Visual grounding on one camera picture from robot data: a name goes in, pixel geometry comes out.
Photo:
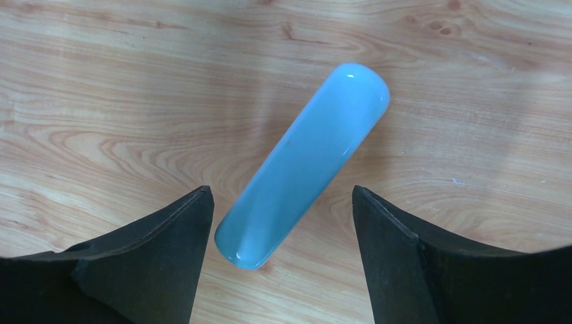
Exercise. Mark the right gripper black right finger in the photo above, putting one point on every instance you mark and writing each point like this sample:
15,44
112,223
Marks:
417,272

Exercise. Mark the light blue small stapler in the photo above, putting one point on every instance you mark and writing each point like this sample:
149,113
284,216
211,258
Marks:
321,139

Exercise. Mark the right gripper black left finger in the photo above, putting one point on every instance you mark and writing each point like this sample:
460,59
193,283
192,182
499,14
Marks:
144,272

